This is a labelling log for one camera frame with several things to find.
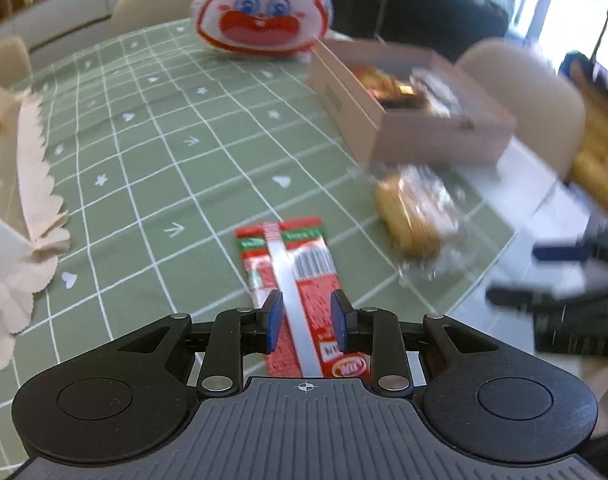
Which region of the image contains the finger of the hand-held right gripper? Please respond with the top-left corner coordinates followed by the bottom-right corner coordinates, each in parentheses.
top-left (485, 282), bottom-right (608, 312)
top-left (532, 232), bottom-right (608, 264)

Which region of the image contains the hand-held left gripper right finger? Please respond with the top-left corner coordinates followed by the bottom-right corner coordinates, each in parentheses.
top-left (330, 289), bottom-right (500, 397)

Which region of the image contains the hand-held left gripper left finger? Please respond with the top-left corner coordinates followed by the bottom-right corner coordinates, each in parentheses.
top-left (116, 290), bottom-right (285, 397)

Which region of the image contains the red white snack packet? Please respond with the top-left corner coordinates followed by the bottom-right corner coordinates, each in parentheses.
top-left (235, 216), bottom-right (371, 379)

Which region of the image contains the pastry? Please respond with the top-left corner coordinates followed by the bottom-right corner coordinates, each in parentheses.
top-left (373, 164), bottom-right (467, 283)

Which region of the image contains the cardboard box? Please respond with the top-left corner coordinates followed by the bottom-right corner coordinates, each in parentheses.
top-left (308, 39), bottom-right (517, 167)

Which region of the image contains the clear snack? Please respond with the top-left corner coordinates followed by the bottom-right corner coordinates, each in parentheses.
top-left (410, 69), bottom-right (467, 120)

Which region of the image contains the red gold snack packet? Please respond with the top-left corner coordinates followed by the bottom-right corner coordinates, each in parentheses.
top-left (355, 64), bottom-right (415, 110)

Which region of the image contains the yellow cloth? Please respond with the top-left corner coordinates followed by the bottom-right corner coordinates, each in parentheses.
top-left (566, 57), bottom-right (608, 213)

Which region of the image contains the beige chair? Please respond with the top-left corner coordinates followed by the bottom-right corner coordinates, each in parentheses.
top-left (108, 0), bottom-right (205, 38)
top-left (455, 36), bottom-right (588, 178)
top-left (0, 36), bottom-right (33, 88)

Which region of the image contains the green checked tablecloth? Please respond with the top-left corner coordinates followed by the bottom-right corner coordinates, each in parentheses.
top-left (0, 17), bottom-right (517, 480)

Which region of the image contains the dark sofa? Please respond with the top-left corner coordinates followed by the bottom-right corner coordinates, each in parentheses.
top-left (329, 0), bottom-right (512, 58)

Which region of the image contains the rabbit face snack bag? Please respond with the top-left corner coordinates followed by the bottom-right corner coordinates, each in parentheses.
top-left (191, 0), bottom-right (333, 57)

